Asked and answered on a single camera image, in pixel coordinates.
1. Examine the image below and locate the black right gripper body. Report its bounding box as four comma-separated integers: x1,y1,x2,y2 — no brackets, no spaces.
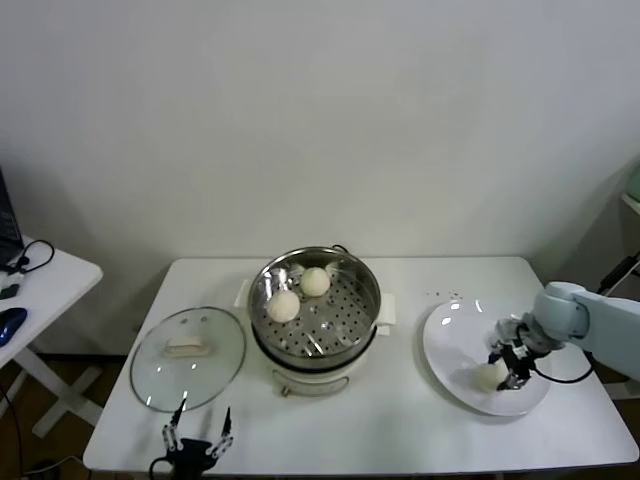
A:
494,319,539,381

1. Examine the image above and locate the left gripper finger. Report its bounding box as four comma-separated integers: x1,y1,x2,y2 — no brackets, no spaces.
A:
160,397,189,451
205,405,235,459

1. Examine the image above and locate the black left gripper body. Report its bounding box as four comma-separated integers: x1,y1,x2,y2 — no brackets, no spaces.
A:
167,438,212,480

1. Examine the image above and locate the white steamed baozi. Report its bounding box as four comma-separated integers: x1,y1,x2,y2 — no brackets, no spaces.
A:
299,267,331,299
266,291,301,324
473,363,507,395

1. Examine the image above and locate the glass lid with white handle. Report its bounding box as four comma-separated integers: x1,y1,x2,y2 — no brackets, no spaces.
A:
129,306,248,414

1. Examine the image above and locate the perforated steel steamer basket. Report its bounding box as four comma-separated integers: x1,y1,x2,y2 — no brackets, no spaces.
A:
234,244,399,359

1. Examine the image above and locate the large white plate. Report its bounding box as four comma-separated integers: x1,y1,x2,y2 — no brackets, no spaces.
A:
422,298,553,417

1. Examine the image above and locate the white electric cooking pot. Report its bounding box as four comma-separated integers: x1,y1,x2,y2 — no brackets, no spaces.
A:
249,322,396,399

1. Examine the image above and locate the white furniture base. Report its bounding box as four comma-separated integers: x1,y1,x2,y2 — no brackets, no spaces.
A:
607,369,640,401

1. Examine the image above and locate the dark power adapter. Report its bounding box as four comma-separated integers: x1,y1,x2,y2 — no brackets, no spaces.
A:
601,257,630,290

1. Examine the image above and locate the white folding side table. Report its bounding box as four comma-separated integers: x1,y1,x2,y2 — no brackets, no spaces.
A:
0,234,104,441

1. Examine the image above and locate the blue computer mouse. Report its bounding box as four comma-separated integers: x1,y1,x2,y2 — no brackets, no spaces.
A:
0,307,29,344

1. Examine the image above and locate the dark laptop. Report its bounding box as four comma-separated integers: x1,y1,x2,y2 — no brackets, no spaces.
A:
0,167,25,266

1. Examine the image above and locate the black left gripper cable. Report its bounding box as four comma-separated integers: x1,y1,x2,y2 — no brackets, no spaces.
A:
148,455,174,480

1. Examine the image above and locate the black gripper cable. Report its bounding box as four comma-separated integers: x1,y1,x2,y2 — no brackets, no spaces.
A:
148,455,174,480
529,352,596,385

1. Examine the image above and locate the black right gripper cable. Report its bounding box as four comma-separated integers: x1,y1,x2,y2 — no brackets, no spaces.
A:
529,352,596,385

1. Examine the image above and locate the grey floor cable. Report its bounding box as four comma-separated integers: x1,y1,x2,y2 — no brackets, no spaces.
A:
24,454,84,476

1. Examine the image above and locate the black floor cable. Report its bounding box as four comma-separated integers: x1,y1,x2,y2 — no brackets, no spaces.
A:
0,384,24,480

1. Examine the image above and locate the black looped cable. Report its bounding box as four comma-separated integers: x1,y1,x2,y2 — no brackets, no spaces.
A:
7,238,56,275

